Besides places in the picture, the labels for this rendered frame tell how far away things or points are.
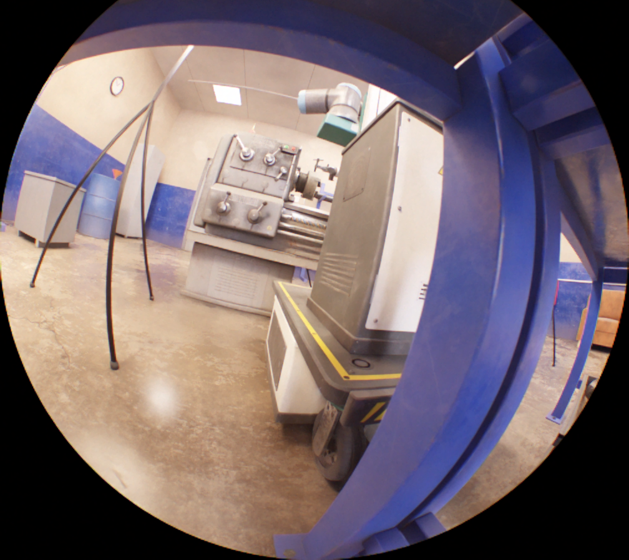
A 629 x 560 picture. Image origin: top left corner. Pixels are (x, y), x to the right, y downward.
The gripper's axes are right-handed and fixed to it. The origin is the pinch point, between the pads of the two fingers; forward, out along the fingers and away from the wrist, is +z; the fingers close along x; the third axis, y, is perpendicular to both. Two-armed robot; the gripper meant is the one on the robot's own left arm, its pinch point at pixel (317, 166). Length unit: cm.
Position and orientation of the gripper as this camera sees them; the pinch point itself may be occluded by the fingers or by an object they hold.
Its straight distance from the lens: 198.7
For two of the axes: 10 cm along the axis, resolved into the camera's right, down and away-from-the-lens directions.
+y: 2.4, -9.3, -2.8
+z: -8.9, -1.0, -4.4
